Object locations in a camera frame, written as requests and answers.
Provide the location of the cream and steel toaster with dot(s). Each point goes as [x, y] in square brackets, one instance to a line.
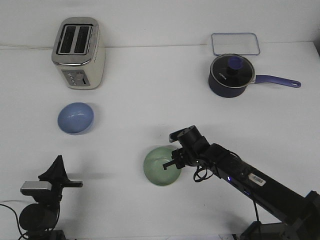
[79, 53]

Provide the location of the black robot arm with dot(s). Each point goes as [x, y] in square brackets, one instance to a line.
[39, 219]
[299, 217]

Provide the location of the clear blue-rimmed container lid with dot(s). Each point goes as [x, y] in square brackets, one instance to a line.
[241, 43]

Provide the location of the dark blue saucepan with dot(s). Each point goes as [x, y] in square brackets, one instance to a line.
[228, 92]

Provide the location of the blue bowl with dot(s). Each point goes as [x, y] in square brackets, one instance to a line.
[76, 118]

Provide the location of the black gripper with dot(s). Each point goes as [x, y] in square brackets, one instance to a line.
[54, 173]
[191, 154]

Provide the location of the green bowl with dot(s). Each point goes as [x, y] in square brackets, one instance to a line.
[154, 170]

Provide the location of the glass pot lid blue knob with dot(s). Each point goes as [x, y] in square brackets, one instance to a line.
[232, 71]

